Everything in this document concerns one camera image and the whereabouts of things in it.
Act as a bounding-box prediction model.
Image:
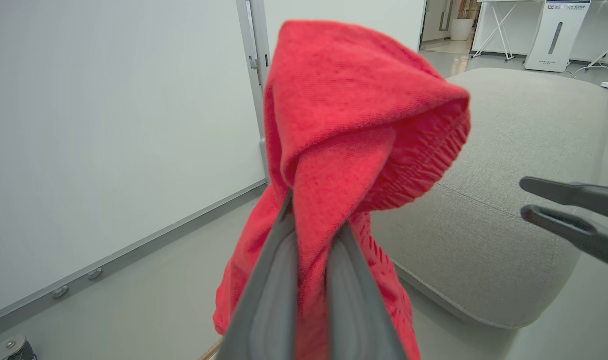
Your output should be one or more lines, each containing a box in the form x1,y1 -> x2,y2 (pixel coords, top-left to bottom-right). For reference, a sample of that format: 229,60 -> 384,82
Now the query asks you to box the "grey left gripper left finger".
216,189 -> 300,360

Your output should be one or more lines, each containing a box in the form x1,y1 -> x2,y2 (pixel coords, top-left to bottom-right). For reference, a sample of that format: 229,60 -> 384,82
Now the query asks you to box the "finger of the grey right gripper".
519,176 -> 608,224
520,204 -> 608,274

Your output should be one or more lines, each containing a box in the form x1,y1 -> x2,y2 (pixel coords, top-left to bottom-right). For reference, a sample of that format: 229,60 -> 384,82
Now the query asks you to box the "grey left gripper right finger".
327,224 -> 409,360

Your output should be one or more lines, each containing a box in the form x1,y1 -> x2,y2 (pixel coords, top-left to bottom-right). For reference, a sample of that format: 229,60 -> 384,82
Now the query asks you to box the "red knitted garment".
213,20 -> 472,360

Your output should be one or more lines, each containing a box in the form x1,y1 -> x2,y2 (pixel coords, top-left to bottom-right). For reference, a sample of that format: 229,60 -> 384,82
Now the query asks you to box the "grey fabric sofa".
371,68 -> 608,331

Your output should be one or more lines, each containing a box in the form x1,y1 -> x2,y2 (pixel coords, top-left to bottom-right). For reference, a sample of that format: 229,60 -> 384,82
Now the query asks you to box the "white kiosk stand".
524,0 -> 592,73

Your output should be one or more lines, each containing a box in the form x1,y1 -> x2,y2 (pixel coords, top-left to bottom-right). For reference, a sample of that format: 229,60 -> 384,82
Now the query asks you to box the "white plant pot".
450,18 -> 475,42

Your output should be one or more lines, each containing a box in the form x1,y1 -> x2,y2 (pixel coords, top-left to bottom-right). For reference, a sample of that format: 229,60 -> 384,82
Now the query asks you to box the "grey partition caster wheel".
0,334 -> 37,360

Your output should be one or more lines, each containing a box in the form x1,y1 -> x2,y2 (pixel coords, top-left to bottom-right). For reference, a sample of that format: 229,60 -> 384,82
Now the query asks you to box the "thin white floor cable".
571,61 -> 608,84

